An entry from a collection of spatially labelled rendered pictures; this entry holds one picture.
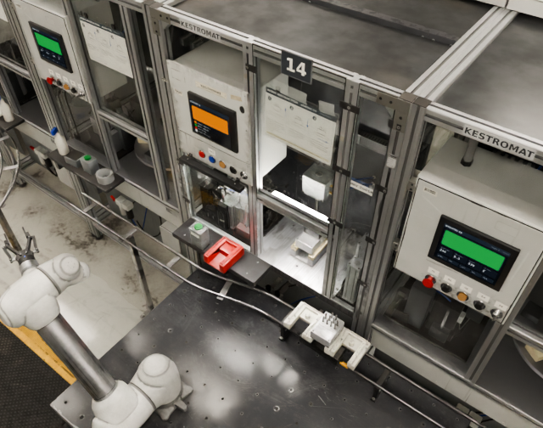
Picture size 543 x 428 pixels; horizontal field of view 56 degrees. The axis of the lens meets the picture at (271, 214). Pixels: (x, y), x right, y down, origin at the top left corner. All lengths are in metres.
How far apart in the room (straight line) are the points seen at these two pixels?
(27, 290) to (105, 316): 1.64
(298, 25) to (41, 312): 1.37
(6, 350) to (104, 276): 0.75
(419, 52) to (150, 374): 1.57
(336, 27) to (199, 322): 1.50
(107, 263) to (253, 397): 1.83
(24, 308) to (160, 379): 0.60
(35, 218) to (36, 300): 2.42
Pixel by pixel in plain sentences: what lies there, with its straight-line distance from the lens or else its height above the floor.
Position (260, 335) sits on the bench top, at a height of 0.68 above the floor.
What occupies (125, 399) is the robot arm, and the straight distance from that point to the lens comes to 2.18.
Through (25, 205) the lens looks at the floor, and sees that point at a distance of 4.53.
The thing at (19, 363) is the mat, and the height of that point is 0.01.
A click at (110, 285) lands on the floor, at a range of 3.73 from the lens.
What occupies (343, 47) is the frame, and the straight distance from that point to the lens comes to 1.86.
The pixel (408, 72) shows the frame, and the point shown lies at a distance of 1.75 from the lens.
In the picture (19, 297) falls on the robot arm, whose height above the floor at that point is 1.40.
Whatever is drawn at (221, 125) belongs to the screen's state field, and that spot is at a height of 1.65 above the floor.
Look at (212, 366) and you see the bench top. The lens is 2.48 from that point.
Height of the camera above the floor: 2.86
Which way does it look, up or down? 45 degrees down
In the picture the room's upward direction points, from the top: straight up
